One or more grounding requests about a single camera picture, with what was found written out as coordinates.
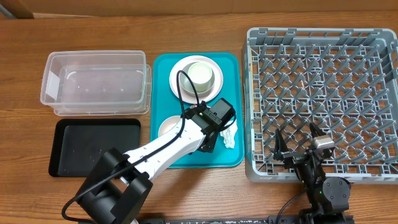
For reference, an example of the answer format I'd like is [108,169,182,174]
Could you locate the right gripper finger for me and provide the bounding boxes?
[309,122,326,138]
[273,129,289,161]

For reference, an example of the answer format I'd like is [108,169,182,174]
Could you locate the white napkin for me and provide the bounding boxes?
[220,121,238,149]

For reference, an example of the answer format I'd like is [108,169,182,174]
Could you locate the small pink-white bowl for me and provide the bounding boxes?
[158,115,180,137]

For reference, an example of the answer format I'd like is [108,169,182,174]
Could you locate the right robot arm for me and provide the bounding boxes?
[274,123,354,223]

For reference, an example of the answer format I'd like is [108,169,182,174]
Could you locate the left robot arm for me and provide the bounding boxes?
[75,98,236,223]

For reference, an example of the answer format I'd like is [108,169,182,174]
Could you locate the grey dishwasher rack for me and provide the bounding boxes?
[243,27,397,184]

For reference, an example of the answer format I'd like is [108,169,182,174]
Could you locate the large white plate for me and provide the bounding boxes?
[169,55,223,104]

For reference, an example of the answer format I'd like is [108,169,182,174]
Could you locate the pale green cup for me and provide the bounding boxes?
[188,62,213,92]

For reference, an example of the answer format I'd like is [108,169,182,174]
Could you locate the teal serving tray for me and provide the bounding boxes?
[150,52,244,168]

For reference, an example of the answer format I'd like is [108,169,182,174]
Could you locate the clear plastic bin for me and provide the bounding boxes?
[40,50,152,116]

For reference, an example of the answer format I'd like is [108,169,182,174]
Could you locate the black plastic tray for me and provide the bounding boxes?
[49,118,141,177]

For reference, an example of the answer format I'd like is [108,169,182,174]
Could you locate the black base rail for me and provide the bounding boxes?
[137,215,355,224]

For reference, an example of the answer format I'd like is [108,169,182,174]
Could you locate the cardboard wall panel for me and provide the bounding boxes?
[0,0,398,19]

